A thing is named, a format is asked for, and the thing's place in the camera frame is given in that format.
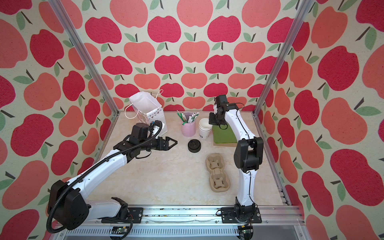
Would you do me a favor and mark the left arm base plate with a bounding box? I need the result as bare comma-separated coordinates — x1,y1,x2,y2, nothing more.
101,207,144,224

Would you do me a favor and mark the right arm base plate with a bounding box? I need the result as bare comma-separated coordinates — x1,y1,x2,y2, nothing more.
217,207,262,224

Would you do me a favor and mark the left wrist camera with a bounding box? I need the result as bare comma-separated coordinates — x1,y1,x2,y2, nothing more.
150,120,163,139

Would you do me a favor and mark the brown cardboard tray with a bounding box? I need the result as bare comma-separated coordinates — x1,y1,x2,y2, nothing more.
214,142,238,148

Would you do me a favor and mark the right aluminium frame post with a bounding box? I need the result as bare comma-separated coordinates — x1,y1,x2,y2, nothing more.
253,0,315,119

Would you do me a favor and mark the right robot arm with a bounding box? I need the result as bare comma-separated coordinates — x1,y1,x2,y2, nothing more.
209,95,264,223

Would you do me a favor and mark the stack of black lids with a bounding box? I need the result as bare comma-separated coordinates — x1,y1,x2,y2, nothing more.
188,139,202,153

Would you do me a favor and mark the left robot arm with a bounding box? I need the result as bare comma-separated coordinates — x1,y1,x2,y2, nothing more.
46,120,173,234

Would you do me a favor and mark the white patterned gift bag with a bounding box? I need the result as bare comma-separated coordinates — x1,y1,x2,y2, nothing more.
124,90,168,137

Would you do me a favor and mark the left aluminium frame post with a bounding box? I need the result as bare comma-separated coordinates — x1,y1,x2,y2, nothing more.
48,1,120,117

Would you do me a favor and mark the aluminium frame post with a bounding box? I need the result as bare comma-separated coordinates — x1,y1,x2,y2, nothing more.
48,1,120,117
253,0,315,119

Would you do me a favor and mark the green napkin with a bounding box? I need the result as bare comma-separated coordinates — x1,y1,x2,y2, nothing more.
212,125,238,145

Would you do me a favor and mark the aluminium front rail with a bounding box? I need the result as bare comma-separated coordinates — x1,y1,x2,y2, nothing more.
50,206,310,240

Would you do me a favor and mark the pink cup holder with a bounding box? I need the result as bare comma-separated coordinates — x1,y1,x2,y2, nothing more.
181,122,196,138

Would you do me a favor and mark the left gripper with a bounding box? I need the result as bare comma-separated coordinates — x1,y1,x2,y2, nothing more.
139,136,178,151

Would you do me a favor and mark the stack of white paper cups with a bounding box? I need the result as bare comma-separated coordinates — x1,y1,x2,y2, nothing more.
199,118,213,139

